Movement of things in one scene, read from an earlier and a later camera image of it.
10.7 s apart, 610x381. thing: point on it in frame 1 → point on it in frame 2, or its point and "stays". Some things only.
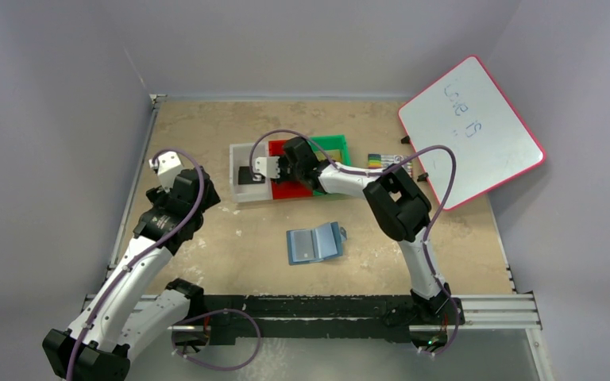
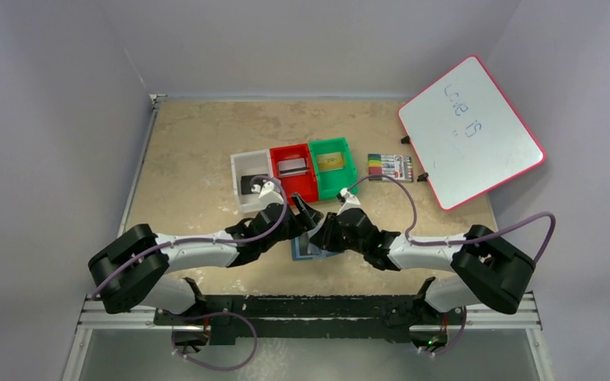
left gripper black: (155, 194) → (295, 220)
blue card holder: (315, 245) stays
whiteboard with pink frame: (466, 110) stays
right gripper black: (258, 175) → (332, 228)
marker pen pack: (385, 160) stays
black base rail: (321, 319) stays
